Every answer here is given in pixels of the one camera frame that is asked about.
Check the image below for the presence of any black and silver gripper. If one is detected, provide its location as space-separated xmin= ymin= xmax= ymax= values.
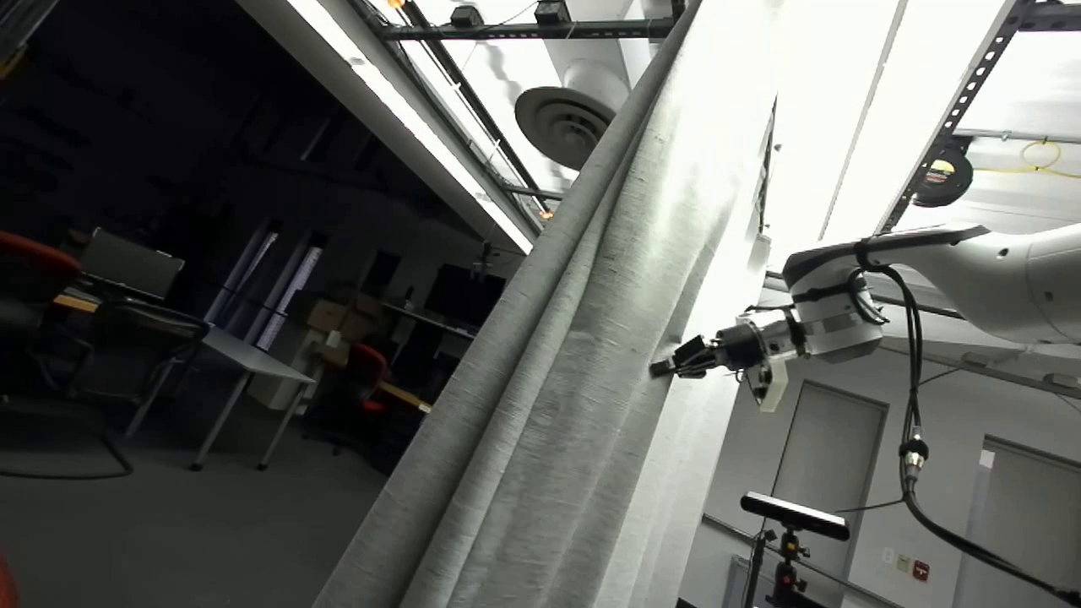
xmin=650 ymin=322 xmax=805 ymax=378

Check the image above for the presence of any grey fabric curtain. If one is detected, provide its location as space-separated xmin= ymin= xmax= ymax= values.
xmin=310 ymin=0 xmax=782 ymax=608

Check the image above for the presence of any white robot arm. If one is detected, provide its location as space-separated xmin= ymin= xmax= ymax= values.
xmin=650 ymin=226 xmax=1081 ymax=378

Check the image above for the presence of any grey door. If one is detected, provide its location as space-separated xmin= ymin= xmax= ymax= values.
xmin=739 ymin=378 xmax=891 ymax=608
xmin=956 ymin=438 xmax=1081 ymax=608

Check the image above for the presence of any round ceiling air vent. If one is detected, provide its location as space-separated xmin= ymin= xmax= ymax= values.
xmin=512 ymin=88 xmax=614 ymax=169

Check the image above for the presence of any dark computer monitor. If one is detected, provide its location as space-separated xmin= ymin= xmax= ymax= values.
xmin=81 ymin=229 xmax=187 ymax=300

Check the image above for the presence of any red office chair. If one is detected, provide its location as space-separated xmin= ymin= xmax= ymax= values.
xmin=0 ymin=229 xmax=81 ymax=331

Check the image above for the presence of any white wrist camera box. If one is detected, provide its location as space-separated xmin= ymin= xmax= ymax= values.
xmin=744 ymin=354 xmax=791 ymax=413

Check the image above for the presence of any black stereo camera on stand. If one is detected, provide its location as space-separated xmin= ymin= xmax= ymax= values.
xmin=739 ymin=494 xmax=853 ymax=608

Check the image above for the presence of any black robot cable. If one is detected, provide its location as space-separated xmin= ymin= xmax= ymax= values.
xmin=739 ymin=241 xmax=1081 ymax=608

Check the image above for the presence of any black perforated ceiling rail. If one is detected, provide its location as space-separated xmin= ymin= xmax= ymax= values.
xmin=877 ymin=0 xmax=1081 ymax=233

